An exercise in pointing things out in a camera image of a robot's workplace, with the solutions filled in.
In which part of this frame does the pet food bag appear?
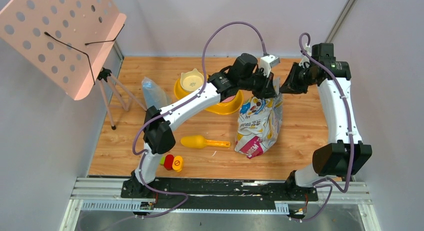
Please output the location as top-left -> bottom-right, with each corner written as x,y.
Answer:
234,93 -> 283,159

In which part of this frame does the yellow plastic scoop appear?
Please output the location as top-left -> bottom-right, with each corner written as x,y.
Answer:
180,135 -> 231,149

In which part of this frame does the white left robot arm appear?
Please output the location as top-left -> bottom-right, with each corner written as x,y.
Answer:
131,53 -> 280,198

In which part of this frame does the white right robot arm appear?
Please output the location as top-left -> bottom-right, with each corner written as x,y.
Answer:
279,43 -> 372,200

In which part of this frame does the pink cat-ear bowl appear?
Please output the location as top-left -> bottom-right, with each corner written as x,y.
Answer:
221,94 -> 237,103

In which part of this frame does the cream cat-ear bowl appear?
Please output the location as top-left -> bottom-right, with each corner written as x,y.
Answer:
180,68 -> 204,93

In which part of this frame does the translucent blue plastic container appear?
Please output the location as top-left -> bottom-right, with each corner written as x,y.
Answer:
141,77 -> 172,110

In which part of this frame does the red yellow green toy block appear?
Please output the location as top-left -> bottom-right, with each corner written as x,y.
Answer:
159,154 -> 184,172

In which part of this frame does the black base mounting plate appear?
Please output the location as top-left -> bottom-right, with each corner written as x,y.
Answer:
120,177 -> 318,210

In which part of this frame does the pink perforated music stand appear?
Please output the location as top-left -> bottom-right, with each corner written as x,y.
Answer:
0,0 -> 136,130

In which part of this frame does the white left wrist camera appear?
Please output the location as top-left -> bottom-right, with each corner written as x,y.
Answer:
258,54 -> 280,78

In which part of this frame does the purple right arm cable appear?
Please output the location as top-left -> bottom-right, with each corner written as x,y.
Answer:
288,32 -> 356,223

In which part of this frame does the aluminium frame rail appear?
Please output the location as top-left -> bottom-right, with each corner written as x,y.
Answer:
60,176 -> 381,231

